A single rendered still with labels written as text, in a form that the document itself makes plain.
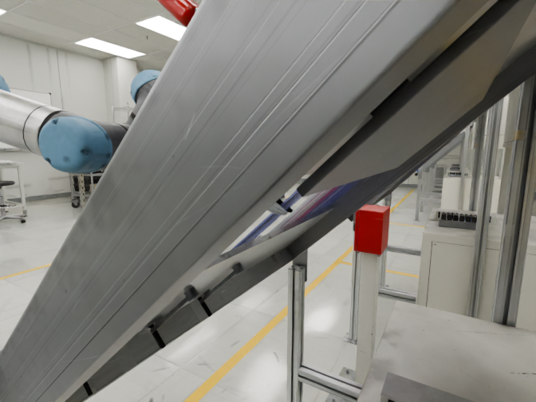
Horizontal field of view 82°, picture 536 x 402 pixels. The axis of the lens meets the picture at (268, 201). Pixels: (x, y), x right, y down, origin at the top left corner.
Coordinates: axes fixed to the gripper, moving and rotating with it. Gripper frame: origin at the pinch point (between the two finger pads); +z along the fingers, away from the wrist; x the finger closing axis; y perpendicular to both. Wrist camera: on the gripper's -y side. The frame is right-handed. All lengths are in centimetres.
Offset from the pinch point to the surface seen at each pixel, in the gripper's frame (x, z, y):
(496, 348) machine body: 27, 42, -6
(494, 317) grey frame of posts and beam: 38, 41, -5
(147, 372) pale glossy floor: 39, -26, -123
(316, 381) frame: 39, 25, -55
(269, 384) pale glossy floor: 61, 17, -96
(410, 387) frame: 2.4, 28.7, -9.1
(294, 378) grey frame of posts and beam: 38, 20, -60
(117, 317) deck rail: -32.0, 6.5, 5.3
